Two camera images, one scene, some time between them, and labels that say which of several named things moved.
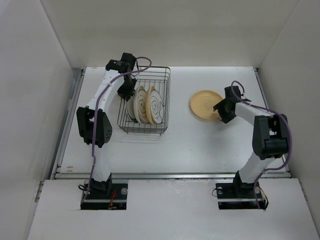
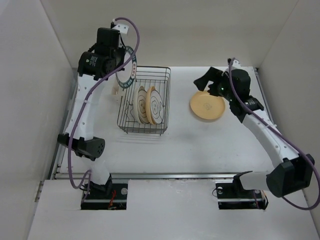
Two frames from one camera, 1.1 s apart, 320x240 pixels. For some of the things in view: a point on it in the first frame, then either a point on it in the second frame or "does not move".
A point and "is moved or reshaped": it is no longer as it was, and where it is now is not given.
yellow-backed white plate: (154, 106) does not move
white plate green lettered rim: (130, 109) is moved or reshaped
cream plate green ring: (139, 105) does not move
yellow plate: (202, 103) does not move
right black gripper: (226, 118) → (212, 74)
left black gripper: (126, 94) → (122, 51)
